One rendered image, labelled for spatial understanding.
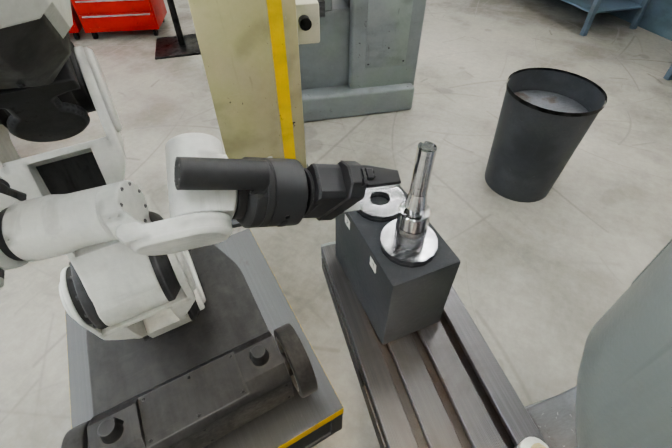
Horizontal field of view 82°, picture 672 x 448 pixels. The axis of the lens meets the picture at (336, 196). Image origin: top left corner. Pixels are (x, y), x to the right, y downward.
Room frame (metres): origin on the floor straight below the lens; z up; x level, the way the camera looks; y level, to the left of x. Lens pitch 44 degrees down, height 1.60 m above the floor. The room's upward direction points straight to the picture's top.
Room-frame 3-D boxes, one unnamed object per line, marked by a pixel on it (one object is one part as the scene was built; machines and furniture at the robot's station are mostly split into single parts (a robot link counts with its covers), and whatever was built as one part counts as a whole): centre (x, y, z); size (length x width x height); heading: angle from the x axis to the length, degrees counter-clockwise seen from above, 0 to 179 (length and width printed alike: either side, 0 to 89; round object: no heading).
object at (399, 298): (0.44, -0.09, 1.03); 0.22 x 0.12 x 0.20; 23
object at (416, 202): (0.40, -0.11, 1.25); 0.03 x 0.03 x 0.11
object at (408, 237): (0.40, -0.11, 1.16); 0.05 x 0.05 x 0.06
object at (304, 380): (0.48, 0.12, 0.50); 0.20 x 0.05 x 0.20; 29
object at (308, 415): (0.56, 0.46, 0.20); 0.78 x 0.68 x 0.40; 29
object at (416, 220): (0.40, -0.11, 1.19); 0.05 x 0.05 x 0.01
